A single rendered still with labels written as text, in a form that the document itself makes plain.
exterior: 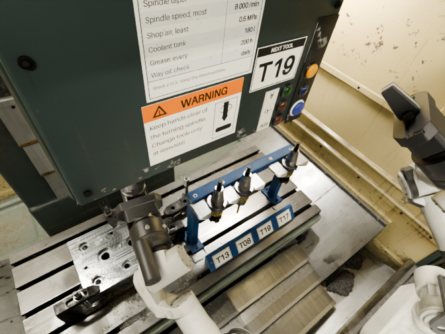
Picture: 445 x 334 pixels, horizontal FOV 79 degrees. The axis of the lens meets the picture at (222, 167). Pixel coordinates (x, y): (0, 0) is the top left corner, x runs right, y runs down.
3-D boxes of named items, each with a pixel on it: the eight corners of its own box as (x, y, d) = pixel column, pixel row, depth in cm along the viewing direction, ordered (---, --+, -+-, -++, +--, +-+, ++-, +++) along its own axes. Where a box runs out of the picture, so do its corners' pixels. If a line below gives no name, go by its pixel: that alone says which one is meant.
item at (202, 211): (215, 215, 85) (215, 214, 84) (200, 223, 83) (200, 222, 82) (203, 199, 88) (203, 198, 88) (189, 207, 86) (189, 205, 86)
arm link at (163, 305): (168, 247, 65) (199, 294, 65) (138, 267, 65) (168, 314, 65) (162, 256, 58) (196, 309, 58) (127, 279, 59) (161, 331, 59)
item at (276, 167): (290, 174, 99) (291, 173, 99) (279, 180, 97) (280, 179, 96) (277, 162, 103) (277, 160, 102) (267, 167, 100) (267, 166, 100)
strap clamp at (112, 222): (123, 235, 110) (116, 217, 99) (115, 240, 109) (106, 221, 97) (111, 211, 117) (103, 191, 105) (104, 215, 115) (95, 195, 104)
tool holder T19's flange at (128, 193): (142, 176, 76) (140, 171, 75) (148, 193, 73) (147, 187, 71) (118, 183, 74) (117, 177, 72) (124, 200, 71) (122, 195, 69)
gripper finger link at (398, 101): (396, 81, 42) (420, 109, 43) (377, 93, 45) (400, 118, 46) (396, 85, 41) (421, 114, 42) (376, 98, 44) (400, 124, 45)
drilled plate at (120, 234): (170, 258, 102) (169, 252, 98) (91, 304, 89) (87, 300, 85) (144, 213, 113) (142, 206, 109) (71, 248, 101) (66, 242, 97)
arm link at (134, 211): (159, 185, 71) (175, 222, 65) (162, 205, 79) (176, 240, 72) (110, 200, 67) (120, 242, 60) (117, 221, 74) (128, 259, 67)
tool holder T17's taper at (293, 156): (289, 156, 103) (295, 143, 98) (298, 163, 101) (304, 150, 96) (281, 161, 101) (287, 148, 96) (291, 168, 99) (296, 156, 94)
